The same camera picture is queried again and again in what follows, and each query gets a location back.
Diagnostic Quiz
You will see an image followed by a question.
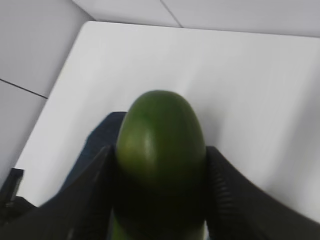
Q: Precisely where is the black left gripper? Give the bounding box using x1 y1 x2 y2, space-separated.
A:
0 168 35 223

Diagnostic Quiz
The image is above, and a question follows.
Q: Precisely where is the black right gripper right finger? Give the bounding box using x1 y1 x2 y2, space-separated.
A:
205 146 320 240

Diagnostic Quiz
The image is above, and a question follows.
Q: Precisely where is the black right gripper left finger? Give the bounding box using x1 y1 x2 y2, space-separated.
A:
0 146 117 240

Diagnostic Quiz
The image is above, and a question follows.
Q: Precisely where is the green cucumber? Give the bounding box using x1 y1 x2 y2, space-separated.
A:
111 90 206 240

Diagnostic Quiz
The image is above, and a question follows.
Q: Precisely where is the navy blue lunch bag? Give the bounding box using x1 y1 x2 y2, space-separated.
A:
58 111 126 199

